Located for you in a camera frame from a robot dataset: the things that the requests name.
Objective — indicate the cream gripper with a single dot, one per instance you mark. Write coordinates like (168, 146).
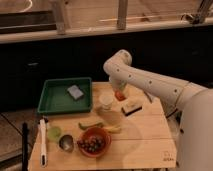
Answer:
(117, 85)

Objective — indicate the red apple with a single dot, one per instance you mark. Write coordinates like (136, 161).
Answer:
(119, 96)

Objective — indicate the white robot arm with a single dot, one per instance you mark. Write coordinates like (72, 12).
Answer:
(195, 145)

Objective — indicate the white paper cup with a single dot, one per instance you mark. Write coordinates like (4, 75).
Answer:
(106, 101)

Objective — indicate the small metal cup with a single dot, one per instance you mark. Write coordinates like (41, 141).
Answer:
(66, 143)

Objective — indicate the light green small cup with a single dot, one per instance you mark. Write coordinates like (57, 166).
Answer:
(54, 134)

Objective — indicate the grey folded cloth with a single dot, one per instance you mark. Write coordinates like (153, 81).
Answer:
(149, 97)

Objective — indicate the grey blue sponge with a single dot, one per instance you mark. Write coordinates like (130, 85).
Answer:
(75, 92)

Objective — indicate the yellow banana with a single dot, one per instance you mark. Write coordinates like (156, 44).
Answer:
(113, 129)

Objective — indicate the wooden table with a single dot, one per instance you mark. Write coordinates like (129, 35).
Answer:
(145, 140)

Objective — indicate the orange bowl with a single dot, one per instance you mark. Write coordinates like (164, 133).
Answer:
(99, 133)

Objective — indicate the green plastic tray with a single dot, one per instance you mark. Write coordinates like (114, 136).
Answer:
(55, 98)

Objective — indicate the dark grapes bunch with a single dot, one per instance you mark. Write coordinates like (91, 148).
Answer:
(93, 144)

